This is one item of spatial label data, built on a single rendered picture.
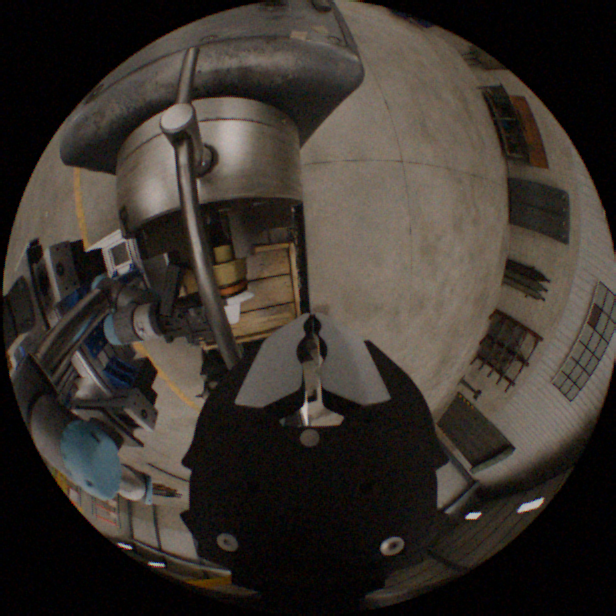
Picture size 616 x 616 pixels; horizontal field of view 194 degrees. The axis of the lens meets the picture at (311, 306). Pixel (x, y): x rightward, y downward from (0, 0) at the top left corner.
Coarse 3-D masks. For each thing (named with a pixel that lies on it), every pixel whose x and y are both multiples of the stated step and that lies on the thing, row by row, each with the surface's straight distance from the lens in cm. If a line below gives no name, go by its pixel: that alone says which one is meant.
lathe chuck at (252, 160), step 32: (224, 128) 22; (256, 128) 23; (128, 160) 27; (160, 160) 22; (224, 160) 20; (256, 160) 22; (288, 160) 25; (128, 192) 25; (160, 192) 21; (224, 192) 19; (256, 192) 20; (288, 192) 24; (128, 224) 25
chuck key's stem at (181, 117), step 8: (176, 104) 14; (184, 104) 13; (168, 112) 13; (176, 112) 13; (184, 112) 13; (192, 112) 13; (160, 120) 13; (168, 120) 13; (176, 120) 13; (184, 120) 13; (192, 120) 13; (160, 128) 13; (168, 128) 13; (176, 128) 12; (184, 128) 13; (192, 128) 13; (168, 136) 13; (176, 136) 13; (184, 136) 13; (192, 136) 14; (200, 136) 15; (192, 144) 15; (200, 144) 16; (200, 152) 17; (200, 160) 19
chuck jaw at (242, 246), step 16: (256, 208) 31; (272, 208) 31; (288, 208) 31; (240, 224) 31; (256, 224) 31; (272, 224) 31; (288, 224) 31; (240, 240) 32; (256, 240) 31; (240, 256) 32
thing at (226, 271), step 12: (216, 252) 32; (228, 252) 32; (216, 264) 31; (228, 264) 31; (240, 264) 32; (216, 276) 32; (228, 276) 31; (240, 276) 32; (228, 288) 32; (240, 288) 33
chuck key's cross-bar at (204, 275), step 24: (192, 48) 21; (192, 72) 18; (192, 168) 13; (192, 192) 12; (192, 216) 12; (192, 240) 11; (192, 264) 11; (216, 288) 11; (216, 312) 11; (216, 336) 12
